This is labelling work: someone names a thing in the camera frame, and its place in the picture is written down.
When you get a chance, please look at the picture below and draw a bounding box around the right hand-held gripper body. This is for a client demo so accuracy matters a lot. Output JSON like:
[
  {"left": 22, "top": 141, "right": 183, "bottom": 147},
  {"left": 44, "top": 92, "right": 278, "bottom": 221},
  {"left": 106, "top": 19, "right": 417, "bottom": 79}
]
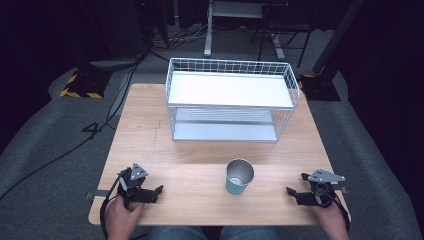
[{"left": 294, "top": 168, "right": 347, "bottom": 210}]

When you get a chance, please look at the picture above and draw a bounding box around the person's right hand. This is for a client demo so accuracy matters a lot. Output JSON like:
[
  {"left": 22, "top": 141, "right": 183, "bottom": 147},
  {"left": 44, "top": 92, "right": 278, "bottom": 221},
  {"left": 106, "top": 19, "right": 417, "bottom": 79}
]
[{"left": 311, "top": 199, "right": 351, "bottom": 240}]

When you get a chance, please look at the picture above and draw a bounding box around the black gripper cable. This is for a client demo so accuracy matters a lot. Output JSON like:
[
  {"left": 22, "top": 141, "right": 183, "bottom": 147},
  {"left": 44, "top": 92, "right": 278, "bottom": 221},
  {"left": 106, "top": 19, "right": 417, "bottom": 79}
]
[
  {"left": 314, "top": 182, "right": 352, "bottom": 233},
  {"left": 99, "top": 175, "right": 125, "bottom": 240}
]

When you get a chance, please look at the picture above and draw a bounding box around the bundle of floor cables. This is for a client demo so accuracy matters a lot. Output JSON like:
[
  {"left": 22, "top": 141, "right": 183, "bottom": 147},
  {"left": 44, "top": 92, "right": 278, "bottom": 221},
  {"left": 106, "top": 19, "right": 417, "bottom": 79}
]
[{"left": 148, "top": 23, "right": 209, "bottom": 53}]

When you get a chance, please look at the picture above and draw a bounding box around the person's leg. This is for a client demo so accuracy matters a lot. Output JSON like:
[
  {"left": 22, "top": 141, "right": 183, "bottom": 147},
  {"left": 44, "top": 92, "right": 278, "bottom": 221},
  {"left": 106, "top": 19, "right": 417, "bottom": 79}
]
[
  {"left": 145, "top": 225, "right": 208, "bottom": 240},
  {"left": 219, "top": 225, "right": 282, "bottom": 240}
]

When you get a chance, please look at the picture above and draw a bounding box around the person's left hand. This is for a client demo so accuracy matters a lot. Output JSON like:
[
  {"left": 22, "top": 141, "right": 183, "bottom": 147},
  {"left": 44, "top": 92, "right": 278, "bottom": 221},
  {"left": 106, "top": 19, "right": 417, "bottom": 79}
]
[{"left": 104, "top": 195, "right": 146, "bottom": 240}]

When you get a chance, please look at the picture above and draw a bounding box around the person's right leg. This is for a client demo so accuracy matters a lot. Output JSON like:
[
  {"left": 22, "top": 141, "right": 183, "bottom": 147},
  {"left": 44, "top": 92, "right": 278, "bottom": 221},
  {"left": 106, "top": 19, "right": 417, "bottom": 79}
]
[{"left": 219, "top": 225, "right": 282, "bottom": 240}]

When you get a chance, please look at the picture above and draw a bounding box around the teal metal cup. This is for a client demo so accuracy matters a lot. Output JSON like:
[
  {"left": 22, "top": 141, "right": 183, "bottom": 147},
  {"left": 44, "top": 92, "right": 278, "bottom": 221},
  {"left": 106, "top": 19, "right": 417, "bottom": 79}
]
[{"left": 225, "top": 158, "right": 255, "bottom": 196}]

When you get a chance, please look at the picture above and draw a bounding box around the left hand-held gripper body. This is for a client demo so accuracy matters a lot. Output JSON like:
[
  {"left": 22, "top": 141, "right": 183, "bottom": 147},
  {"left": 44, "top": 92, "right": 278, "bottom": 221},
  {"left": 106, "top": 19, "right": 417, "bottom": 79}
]
[{"left": 116, "top": 162, "right": 160, "bottom": 206}]

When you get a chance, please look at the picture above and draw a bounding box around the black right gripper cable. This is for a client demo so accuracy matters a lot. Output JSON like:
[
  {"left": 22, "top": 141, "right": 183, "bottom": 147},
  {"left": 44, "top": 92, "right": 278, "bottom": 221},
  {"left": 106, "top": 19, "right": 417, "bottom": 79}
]
[{"left": 314, "top": 182, "right": 352, "bottom": 233}]

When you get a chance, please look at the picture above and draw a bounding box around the white wire shelf rack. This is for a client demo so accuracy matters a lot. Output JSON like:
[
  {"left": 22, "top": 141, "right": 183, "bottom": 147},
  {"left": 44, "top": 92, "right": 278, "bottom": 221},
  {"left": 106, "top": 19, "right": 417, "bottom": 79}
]
[{"left": 165, "top": 57, "right": 301, "bottom": 144}]

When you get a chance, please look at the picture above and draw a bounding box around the white desk leg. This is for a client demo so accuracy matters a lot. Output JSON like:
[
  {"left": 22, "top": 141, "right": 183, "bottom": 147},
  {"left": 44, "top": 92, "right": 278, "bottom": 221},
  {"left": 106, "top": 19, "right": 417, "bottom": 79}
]
[{"left": 203, "top": 0, "right": 215, "bottom": 58}]

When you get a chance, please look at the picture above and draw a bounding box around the long black floor cable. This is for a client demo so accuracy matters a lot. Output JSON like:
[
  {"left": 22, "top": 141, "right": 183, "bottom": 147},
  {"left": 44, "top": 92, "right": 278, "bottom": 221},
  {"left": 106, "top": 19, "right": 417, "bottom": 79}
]
[{"left": 0, "top": 54, "right": 145, "bottom": 202}]

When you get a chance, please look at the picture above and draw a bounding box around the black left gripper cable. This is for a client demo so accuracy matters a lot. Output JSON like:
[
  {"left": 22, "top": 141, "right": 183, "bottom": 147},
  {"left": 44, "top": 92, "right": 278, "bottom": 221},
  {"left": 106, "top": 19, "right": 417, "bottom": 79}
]
[{"left": 99, "top": 175, "right": 125, "bottom": 240}]

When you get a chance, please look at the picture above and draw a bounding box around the grey slanted metal pole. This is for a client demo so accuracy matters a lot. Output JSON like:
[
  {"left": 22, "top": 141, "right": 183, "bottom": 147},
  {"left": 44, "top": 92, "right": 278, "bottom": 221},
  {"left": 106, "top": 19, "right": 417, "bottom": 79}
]
[{"left": 311, "top": 0, "right": 366, "bottom": 75}]

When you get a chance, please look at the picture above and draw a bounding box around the yellow black striped stand base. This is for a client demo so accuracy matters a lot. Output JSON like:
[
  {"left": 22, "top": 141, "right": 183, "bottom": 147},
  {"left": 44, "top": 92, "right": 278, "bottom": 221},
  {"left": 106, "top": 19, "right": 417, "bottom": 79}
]
[{"left": 59, "top": 67, "right": 113, "bottom": 100}]

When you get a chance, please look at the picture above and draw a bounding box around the black chair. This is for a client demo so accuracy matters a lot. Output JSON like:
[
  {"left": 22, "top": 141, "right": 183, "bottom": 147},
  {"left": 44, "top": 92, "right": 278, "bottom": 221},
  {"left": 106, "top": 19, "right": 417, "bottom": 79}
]
[{"left": 249, "top": 2, "right": 317, "bottom": 69}]

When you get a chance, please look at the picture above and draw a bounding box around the person's left leg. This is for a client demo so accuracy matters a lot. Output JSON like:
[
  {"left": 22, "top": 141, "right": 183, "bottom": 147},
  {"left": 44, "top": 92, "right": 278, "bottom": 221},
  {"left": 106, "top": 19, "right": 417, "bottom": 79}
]
[{"left": 145, "top": 225, "right": 208, "bottom": 240}]

